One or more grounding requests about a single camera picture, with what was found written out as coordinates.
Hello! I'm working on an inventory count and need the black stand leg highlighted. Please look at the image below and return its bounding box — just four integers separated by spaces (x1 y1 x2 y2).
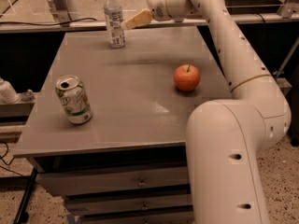
13 169 37 224

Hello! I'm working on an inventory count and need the top grey drawer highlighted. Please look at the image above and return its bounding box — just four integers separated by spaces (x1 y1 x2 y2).
36 166 189 196

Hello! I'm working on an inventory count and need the grey drawer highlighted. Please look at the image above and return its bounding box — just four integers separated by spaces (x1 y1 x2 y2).
81 211 194 224
36 166 189 196
64 193 192 216

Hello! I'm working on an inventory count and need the white green soda can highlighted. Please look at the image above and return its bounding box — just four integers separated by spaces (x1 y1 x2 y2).
55 75 93 125

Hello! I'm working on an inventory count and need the bottom grey drawer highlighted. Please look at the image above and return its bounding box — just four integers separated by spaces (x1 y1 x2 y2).
81 211 194 224

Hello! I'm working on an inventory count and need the white cylinder at left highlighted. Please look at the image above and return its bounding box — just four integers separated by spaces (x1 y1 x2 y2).
0 77 19 104

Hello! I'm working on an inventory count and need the middle grey drawer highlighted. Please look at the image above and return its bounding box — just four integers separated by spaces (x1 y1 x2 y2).
64 193 192 216

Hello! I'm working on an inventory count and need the grey drawer cabinet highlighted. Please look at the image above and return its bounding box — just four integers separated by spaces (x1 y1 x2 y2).
15 27 230 219

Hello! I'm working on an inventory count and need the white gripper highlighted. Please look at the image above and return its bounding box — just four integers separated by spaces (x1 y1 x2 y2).
124 0 171 30

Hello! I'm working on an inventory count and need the clear plastic water bottle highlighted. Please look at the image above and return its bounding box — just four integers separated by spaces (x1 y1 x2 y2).
104 0 125 48

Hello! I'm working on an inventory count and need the grey metal rail frame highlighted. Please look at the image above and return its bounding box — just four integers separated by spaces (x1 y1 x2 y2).
1 0 298 33

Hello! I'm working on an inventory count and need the black cable on floor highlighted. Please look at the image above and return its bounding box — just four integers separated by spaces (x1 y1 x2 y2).
0 141 26 177

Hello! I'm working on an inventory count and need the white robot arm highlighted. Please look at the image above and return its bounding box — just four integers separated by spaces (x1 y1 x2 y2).
126 0 292 224

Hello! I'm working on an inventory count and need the black cable on rail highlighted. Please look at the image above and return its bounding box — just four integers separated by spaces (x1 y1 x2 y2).
0 17 98 27

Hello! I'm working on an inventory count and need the red apple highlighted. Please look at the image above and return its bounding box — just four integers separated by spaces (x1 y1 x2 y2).
174 64 201 92

